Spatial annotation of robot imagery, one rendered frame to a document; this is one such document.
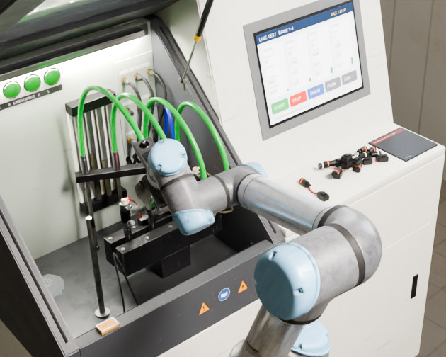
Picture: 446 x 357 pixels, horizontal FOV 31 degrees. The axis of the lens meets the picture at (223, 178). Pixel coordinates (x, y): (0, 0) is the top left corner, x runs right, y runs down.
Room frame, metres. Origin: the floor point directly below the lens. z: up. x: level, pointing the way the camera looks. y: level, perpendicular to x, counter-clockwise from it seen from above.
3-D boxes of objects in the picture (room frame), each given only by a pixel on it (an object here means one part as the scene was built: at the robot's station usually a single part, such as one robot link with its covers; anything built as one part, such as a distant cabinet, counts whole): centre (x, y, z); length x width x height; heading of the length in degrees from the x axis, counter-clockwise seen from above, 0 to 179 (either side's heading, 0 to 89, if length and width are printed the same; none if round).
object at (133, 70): (2.17, 0.24, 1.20); 0.13 x 0.03 x 0.31; 128
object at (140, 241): (1.88, 0.17, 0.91); 0.34 x 0.10 x 0.15; 128
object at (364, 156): (2.14, -0.41, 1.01); 0.23 x 0.11 x 0.06; 128
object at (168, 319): (1.62, 0.12, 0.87); 0.62 x 0.04 x 0.16; 128
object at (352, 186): (2.12, -0.38, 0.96); 0.70 x 0.22 x 0.03; 128
